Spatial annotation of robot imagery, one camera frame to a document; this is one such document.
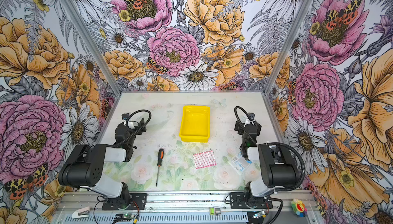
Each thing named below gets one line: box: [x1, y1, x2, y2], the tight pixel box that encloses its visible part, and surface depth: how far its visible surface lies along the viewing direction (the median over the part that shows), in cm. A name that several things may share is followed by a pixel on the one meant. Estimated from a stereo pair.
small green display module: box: [209, 207, 222, 216], surface depth 71 cm
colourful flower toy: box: [291, 198, 308, 218], surface depth 73 cm
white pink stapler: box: [71, 206, 92, 219], surface depth 71 cm
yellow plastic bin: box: [179, 105, 211, 143], surface depth 101 cm
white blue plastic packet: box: [229, 151, 253, 174], surface depth 88 cm
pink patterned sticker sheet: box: [192, 150, 217, 169], surface depth 89 cm
